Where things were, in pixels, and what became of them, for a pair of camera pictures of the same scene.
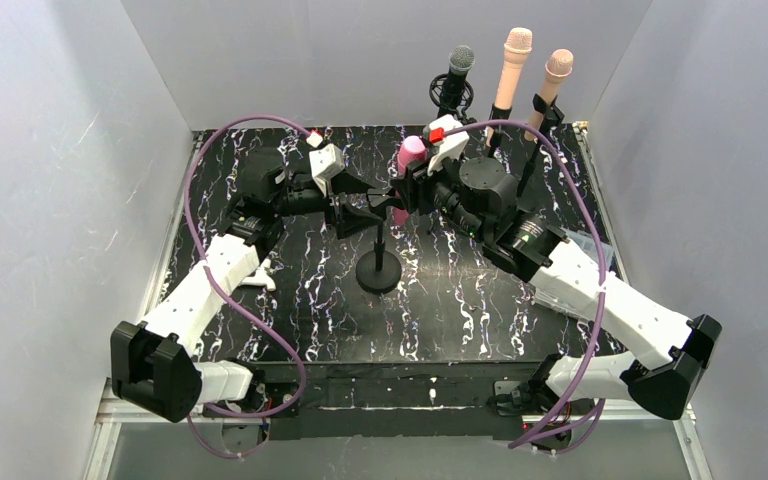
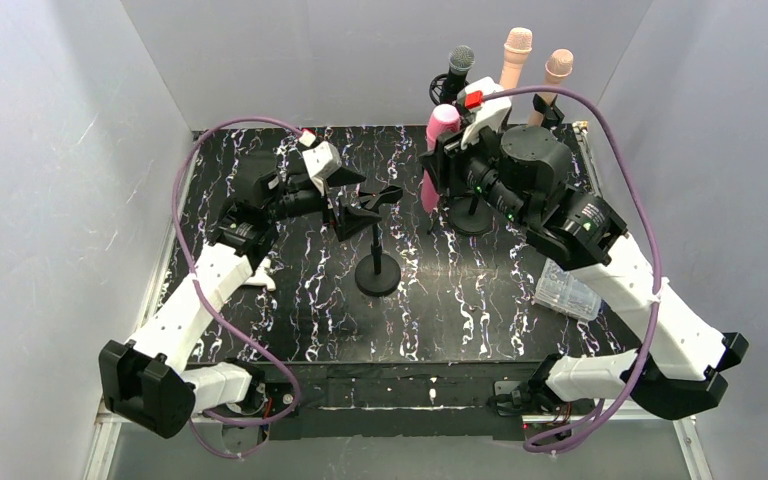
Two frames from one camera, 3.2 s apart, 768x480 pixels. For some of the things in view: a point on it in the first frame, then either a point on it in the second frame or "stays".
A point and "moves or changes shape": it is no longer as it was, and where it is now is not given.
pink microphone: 412,149 moves or changes shape
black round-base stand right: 551,116 stays
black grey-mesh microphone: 461,61 stays
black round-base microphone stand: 379,270 stays
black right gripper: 414,192 → 450,162
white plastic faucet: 261,277 stays
